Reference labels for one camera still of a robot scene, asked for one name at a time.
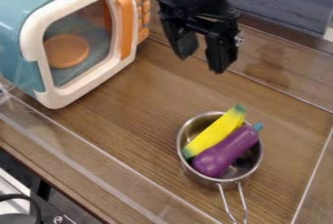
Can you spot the blue toy microwave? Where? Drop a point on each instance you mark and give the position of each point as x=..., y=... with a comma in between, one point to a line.
x=64, y=46

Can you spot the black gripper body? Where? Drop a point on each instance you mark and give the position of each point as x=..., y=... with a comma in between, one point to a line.
x=186, y=17

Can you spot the purple toy eggplant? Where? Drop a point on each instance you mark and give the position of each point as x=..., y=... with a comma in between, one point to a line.
x=214, y=160

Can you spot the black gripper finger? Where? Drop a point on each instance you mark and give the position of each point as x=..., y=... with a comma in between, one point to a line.
x=221, y=51
x=182, y=41

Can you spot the clear acrylic barrier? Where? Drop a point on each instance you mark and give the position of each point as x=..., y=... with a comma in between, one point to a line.
x=110, y=189

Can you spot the yellow toy banana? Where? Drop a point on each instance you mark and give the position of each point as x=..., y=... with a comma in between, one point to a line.
x=216, y=132

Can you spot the silver metal pot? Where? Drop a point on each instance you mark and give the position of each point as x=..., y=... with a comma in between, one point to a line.
x=240, y=171

